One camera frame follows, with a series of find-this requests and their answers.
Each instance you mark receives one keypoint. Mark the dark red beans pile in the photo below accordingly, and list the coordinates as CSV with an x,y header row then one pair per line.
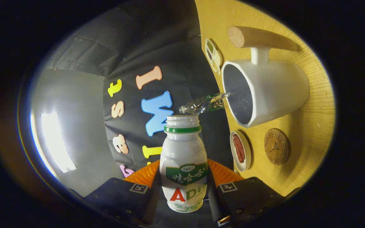
x,y
208,53

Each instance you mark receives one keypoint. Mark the white juice bottle green label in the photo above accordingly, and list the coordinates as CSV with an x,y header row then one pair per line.
x,y
182,152

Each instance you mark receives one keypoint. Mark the red sausage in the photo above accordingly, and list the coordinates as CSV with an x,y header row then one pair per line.
x,y
241,146
237,148

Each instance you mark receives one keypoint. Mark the white divided tray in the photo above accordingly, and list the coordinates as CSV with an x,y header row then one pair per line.
x,y
218,58

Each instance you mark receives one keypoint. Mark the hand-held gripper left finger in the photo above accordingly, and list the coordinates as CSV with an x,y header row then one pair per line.
x,y
152,205

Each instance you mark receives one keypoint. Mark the black backdrop cloth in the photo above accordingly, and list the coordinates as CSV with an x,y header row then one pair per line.
x,y
169,47

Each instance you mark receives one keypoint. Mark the wooden table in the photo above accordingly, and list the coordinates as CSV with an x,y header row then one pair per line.
x,y
306,126

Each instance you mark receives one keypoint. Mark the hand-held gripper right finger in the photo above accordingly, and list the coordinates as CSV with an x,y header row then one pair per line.
x,y
215,204

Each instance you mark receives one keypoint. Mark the round beige plate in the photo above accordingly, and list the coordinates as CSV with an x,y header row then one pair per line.
x,y
248,152

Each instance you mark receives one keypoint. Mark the green mung beans pile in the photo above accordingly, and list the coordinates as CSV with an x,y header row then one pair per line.
x,y
210,47

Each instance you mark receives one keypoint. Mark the yellow soybeans pile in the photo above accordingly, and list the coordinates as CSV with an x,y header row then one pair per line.
x,y
214,66

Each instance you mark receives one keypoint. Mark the round cork coaster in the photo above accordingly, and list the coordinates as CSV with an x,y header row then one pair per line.
x,y
277,146

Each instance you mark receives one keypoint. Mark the clear plastic water bottle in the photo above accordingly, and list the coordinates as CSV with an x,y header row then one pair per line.
x,y
198,104

